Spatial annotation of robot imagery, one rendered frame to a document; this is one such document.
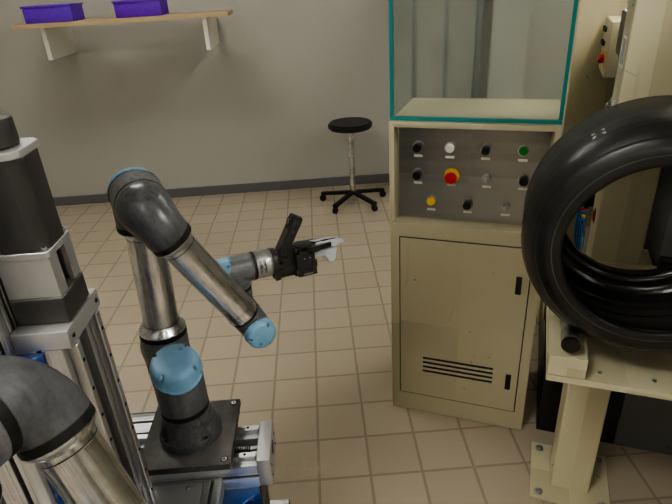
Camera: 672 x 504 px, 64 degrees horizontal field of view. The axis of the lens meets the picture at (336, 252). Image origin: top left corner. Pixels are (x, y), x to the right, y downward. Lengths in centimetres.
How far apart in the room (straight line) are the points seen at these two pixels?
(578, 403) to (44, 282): 164
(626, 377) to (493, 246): 69
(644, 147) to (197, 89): 410
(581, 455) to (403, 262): 91
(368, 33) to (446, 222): 298
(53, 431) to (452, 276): 159
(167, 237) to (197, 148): 389
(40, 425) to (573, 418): 170
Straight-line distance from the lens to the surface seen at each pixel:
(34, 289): 96
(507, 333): 217
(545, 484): 230
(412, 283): 211
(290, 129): 488
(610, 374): 153
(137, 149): 515
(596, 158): 122
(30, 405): 71
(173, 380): 130
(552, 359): 145
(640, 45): 156
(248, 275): 140
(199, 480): 149
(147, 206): 115
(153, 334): 141
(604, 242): 170
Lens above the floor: 172
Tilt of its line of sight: 27 degrees down
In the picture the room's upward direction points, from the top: 4 degrees counter-clockwise
